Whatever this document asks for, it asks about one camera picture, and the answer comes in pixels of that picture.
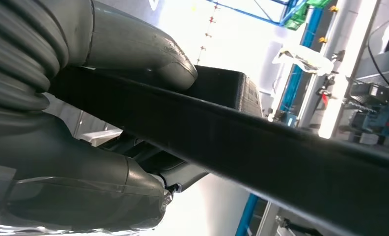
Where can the blue metal cart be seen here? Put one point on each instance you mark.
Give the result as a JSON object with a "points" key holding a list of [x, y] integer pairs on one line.
{"points": [[246, 11]]}

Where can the blue metal column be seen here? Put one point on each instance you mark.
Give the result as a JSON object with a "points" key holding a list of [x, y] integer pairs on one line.
{"points": [[295, 81]]}

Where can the green plastic crate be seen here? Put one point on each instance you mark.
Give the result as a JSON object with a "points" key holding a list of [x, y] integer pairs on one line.
{"points": [[306, 11]]}

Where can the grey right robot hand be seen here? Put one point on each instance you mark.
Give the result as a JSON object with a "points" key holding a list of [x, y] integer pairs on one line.
{"points": [[67, 182]]}

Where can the white plastic sheet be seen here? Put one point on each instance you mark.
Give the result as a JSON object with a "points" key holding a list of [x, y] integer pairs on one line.
{"points": [[305, 58]]}

